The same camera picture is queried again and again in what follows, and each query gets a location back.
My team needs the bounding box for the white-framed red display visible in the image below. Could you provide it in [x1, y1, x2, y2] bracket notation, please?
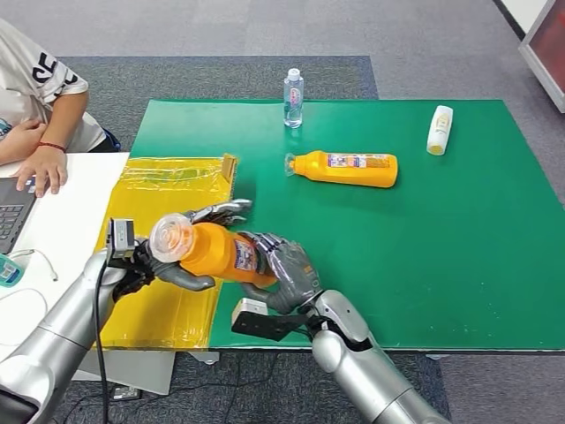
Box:
[518, 0, 565, 114]

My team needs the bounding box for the dark laptop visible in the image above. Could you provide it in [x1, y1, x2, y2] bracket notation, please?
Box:
[0, 175, 38, 255]

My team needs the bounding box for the small white bottle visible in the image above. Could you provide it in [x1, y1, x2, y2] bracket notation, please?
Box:
[425, 105, 454, 157]

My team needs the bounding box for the white cable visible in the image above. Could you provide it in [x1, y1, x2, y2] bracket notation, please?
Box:
[0, 286, 48, 346]
[8, 247, 60, 284]

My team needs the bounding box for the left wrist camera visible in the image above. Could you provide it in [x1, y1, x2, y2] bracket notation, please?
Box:
[106, 217, 136, 264]

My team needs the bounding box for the clear water bottle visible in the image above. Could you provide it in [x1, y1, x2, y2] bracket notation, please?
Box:
[283, 68, 306, 129]

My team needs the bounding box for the person's left hand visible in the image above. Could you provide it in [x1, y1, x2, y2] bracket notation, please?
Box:
[14, 146, 69, 199]

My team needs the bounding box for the orange bottle with clear cap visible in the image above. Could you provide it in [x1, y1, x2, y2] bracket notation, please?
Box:
[149, 212, 279, 289]
[284, 150, 399, 190]

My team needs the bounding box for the person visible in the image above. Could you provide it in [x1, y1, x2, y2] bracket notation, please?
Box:
[0, 17, 121, 199]

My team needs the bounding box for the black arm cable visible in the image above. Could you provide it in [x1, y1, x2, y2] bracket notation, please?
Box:
[94, 257, 112, 424]

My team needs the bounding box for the teal handheld device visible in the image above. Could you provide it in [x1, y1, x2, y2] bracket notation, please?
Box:
[0, 253, 23, 288]

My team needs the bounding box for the person's right hand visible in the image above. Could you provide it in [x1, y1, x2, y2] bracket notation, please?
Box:
[5, 118, 48, 158]

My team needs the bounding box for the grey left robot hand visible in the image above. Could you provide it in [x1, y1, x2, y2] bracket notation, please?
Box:
[132, 199, 253, 292]

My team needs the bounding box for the black power adapter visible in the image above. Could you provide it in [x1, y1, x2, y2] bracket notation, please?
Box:
[109, 384, 143, 403]

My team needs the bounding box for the green table mat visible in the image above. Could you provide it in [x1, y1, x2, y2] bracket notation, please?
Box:
[131, 99, 565, 352]

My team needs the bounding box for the yellow plastic-wrapped cardboard sheet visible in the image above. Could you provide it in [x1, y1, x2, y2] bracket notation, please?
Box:
[94, 153, 239, 351]

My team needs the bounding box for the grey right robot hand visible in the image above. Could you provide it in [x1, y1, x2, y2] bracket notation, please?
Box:
[240, 231, 323, 317]

